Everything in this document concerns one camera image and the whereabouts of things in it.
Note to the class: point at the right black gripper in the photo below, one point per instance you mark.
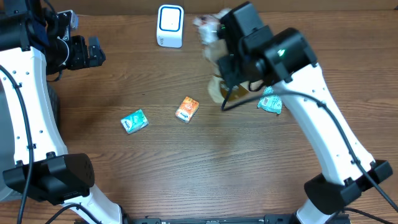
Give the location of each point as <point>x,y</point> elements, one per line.
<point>227,67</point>

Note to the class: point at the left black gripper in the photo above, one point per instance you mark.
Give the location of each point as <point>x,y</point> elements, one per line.
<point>90,54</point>

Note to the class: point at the brown snack pouch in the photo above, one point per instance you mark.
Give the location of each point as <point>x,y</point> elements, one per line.
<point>214,49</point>

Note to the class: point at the small orange tissue pack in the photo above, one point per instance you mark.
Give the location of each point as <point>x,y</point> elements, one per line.
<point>187,109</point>

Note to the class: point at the teal snack bar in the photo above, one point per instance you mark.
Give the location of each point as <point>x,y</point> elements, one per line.
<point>271,104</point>

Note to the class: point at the small teal tissue pack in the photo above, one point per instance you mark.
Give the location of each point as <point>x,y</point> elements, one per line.
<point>134,122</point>

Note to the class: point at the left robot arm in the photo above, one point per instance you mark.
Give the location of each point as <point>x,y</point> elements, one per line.
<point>37,41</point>

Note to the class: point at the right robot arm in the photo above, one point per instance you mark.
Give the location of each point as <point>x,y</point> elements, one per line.
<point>286,63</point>

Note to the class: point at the white barcode scanner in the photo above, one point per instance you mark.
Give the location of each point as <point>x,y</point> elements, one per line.
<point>169,31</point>

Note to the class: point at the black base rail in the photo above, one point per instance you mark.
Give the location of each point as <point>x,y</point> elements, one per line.
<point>211,221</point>

